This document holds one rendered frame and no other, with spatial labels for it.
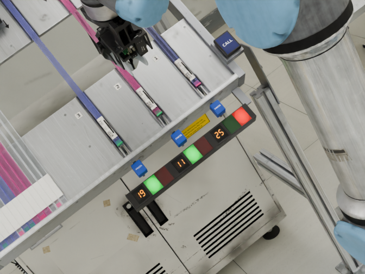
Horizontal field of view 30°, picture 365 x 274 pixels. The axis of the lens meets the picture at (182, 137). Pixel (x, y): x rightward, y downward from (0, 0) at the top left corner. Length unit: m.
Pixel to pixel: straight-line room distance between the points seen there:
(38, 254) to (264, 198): 0.69
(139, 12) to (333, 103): 0.38
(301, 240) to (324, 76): 1.38
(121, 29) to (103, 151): 0.37
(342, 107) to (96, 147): 0.79
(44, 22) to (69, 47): 1.79
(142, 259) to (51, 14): 0.75
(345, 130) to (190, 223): 1.19
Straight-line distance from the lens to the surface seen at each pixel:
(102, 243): 1.92
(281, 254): 2.15
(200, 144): 1.51
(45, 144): 1.55
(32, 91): 3.46
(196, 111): 1.51
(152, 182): 1.49
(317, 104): 0.84
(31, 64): 3.42
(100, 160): 1.51
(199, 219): 2.01
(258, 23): 0.75
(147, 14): 1.08
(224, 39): 1.54
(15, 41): 1.66
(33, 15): 1.68
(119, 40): 1.25
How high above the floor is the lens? 1.41
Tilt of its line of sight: 29 degrees down
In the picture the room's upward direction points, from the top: 33 degrees counter-clockwise
